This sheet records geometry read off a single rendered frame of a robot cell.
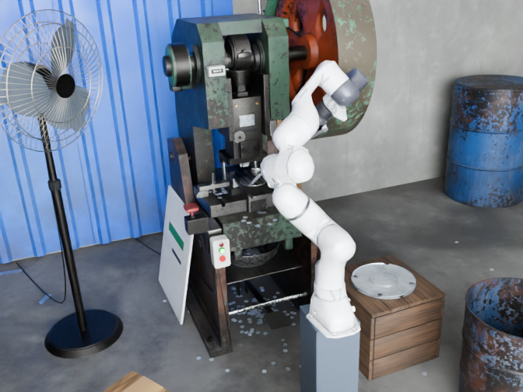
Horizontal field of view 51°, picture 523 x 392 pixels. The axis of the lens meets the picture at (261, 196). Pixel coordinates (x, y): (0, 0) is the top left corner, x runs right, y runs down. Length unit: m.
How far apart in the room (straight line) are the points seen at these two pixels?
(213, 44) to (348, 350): 1.35
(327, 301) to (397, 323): 0.50
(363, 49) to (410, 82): 2.15
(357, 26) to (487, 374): 1.44
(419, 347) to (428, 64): 2.52
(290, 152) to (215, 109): 0.68
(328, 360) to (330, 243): 0.50
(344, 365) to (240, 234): 0.75
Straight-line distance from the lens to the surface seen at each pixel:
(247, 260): 2.70
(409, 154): 4.63
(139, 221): 3.85
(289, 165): 1.78
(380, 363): 2.56
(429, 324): 2.61
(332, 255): 1.92
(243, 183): 2.54
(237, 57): 2.44
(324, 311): 2.07
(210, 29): 2.40
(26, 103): 2.33
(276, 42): 2.46
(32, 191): 3.71
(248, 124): 2.52
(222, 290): 2.55
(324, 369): 2.22
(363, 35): 2.34
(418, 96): 4.53
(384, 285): 2.54
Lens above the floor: 1.70
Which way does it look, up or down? 23 degrees down
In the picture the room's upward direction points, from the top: 3 degrees counter-clockwise
